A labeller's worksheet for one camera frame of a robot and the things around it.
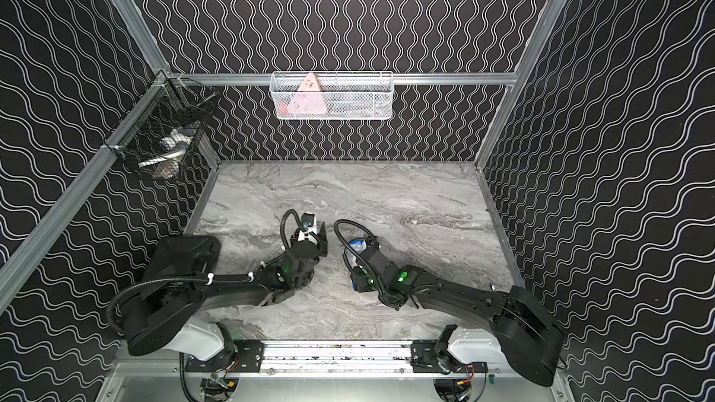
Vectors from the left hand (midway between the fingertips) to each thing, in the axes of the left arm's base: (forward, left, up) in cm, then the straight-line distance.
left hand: (317, 220), depth 83 cm
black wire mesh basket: (+22, +56, +9) cm, 61 cm away
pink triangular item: (+32, +8, +18) cm, 38 cm away
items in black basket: (+4, +40, +16) cm, 43 cm away
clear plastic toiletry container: (-17, -12, +13) cm, 25 cm away
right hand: (-11, -14, -10) cm, 20 cm away
